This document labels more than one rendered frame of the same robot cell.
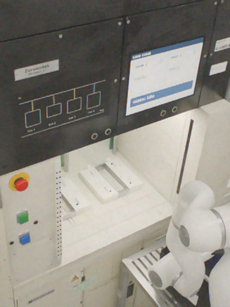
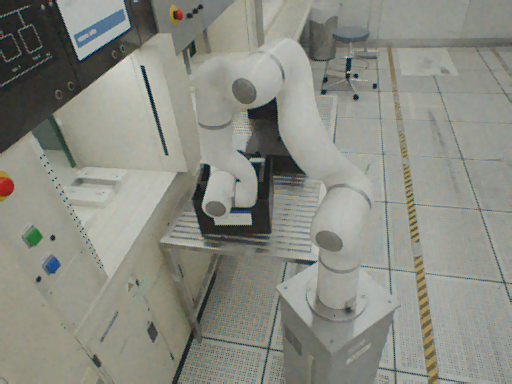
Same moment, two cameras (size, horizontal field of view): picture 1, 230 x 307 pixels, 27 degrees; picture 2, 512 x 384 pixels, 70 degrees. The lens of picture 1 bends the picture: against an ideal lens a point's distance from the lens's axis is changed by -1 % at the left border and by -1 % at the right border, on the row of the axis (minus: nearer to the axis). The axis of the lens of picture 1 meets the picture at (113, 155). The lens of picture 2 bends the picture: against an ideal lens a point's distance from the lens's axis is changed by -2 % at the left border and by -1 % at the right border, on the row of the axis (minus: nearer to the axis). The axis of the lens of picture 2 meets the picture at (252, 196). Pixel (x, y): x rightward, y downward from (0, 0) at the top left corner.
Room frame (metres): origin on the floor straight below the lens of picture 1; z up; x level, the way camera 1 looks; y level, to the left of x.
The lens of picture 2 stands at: (0.21, 0.23, 1.77)
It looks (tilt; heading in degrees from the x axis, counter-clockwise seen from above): 40 degrees down; 323
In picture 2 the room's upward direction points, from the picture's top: 6 degrees counter-clockwise
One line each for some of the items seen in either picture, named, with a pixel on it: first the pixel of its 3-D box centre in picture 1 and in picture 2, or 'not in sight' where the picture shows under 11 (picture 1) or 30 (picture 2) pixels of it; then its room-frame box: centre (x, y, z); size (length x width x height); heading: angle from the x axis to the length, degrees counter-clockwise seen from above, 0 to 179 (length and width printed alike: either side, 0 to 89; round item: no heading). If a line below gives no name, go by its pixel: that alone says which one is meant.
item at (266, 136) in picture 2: not in sight; (280, 144); (1.32, -0.79, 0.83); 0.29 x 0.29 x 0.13; 38
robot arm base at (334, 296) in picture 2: not in sight; (337, 276); (0.62, -0.36, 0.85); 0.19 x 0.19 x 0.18
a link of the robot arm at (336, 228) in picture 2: not in sight; (338, 234); (0.61, -0.33, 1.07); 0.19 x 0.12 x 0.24; 111
